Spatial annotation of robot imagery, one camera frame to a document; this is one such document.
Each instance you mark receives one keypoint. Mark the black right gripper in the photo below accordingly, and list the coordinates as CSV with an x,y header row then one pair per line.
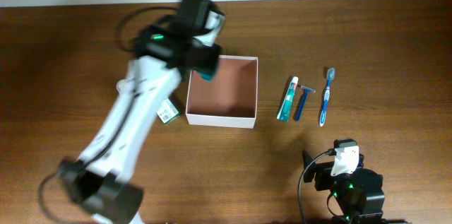
x,y
324,172

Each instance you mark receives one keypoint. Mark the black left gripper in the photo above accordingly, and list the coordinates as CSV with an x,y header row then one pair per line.
x,y
212,66

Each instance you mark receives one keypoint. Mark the teal mouthwash bottle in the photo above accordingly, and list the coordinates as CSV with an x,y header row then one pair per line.
x,y
208,76

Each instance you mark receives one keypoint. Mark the green and white soap box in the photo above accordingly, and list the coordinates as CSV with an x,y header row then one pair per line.
x,y
167,112

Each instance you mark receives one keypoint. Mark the green and white toothpaste tube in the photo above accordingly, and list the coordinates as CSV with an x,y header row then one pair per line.
x,y
284,111

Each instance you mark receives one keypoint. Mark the clear bottle with purple liquid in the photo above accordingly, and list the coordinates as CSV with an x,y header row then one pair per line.
x,y
122,86

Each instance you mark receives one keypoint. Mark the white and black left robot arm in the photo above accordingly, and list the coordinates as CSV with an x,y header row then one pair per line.
x,y
99,180

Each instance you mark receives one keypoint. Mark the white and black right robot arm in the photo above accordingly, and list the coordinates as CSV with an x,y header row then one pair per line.
x,y
357,190

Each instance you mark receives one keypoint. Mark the white cardboard box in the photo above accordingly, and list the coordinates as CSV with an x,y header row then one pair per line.
x,y
229,99

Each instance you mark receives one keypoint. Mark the blue disposable razor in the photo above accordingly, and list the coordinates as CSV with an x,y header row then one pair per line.
x,y
306,92

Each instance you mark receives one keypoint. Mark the blue and white toothbrush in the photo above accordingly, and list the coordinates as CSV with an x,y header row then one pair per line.
x,y
329,77

